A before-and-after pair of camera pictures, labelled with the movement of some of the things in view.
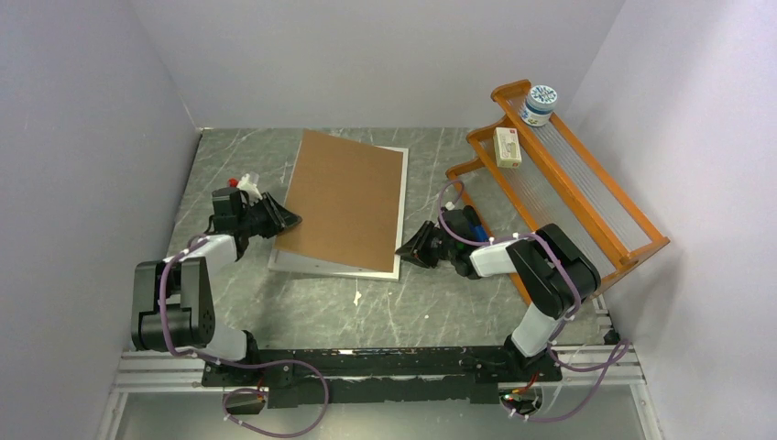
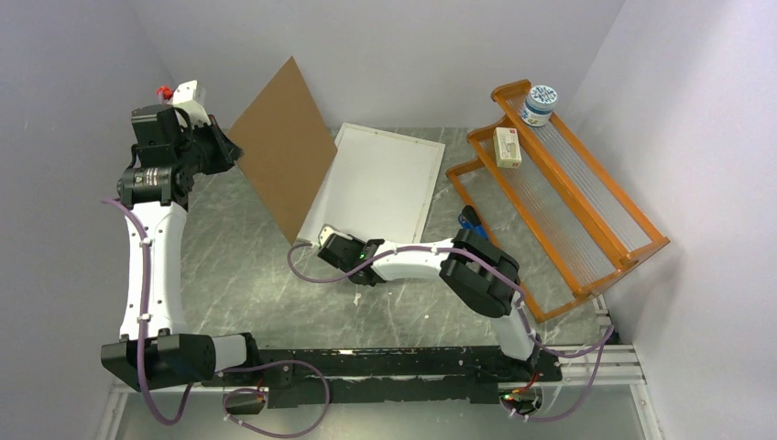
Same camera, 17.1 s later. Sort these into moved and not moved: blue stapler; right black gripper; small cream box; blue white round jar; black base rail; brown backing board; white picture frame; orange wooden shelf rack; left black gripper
Moved: right black gripper; brown backing board; white picture frame; left black gripper
Not moved: orange wooden shelf rack; blue white round jar; black base rail; small cream box; blue stapler
